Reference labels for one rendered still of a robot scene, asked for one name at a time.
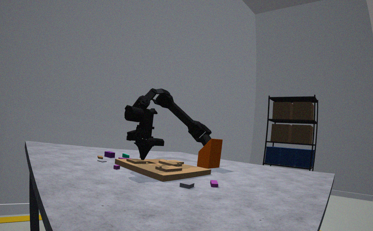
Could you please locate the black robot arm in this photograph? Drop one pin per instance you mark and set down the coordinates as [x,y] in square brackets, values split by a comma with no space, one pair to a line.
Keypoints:
[139,113]

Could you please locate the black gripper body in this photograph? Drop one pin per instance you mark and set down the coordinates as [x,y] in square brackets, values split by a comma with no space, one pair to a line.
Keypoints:
[149,139]

